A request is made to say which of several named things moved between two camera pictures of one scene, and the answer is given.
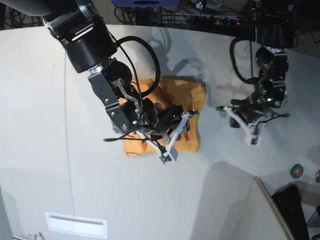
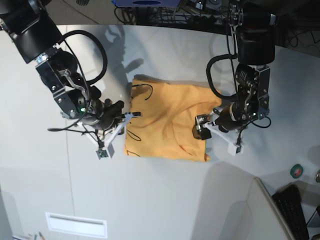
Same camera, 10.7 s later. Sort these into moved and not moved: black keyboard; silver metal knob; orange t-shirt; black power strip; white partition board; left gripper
Moved: left gripper; orange t-shirt
Not moved: black power strip; silver metal knob; white partition board; black keyboard
